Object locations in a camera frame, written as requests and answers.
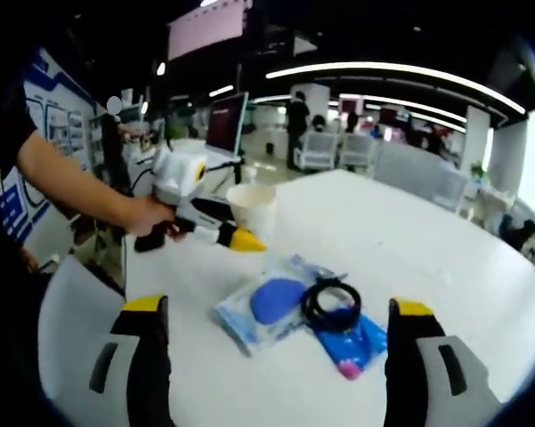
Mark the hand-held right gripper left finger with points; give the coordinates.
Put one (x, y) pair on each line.
(153, 338)

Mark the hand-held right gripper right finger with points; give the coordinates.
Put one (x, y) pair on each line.
(405, 347)

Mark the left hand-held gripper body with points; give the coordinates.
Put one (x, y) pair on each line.
(175, 175)

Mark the white paper cup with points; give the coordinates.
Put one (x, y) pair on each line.
(253, 209)

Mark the blue tissue packet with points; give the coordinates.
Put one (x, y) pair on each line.
(356, 347)

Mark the wet wipes pack blue lid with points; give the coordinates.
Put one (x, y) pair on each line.
(249, 324)

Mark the person's left hand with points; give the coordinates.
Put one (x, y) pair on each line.
(147, 218)

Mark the black computer mouse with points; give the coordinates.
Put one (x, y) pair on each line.
(149, 244)

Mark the large dark monitor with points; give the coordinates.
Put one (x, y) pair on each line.
(224, 124)

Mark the grey mesh office chair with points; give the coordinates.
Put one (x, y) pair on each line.
(75, 320)

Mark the white table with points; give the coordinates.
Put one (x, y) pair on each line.
(383, 231)

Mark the white office chair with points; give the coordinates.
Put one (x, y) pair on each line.
(320, 149)
(358, 149)

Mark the ceiling hung display screen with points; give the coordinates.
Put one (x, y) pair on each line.
(205, 31)

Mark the white low cabinet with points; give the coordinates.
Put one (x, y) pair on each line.
(489, 200)

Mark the person's black shirt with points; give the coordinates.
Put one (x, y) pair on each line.
(9, 133)

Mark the grey desk partition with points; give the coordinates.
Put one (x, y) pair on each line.
(409, 169)

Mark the green potted plant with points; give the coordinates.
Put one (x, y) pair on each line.
(477, 169)

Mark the long ceiling light strip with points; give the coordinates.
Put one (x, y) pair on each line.
(383, 66)

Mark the black stand frame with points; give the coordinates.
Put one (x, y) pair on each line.
(238, 171)

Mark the blue white wall poster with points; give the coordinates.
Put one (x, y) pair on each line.
(67, 124)

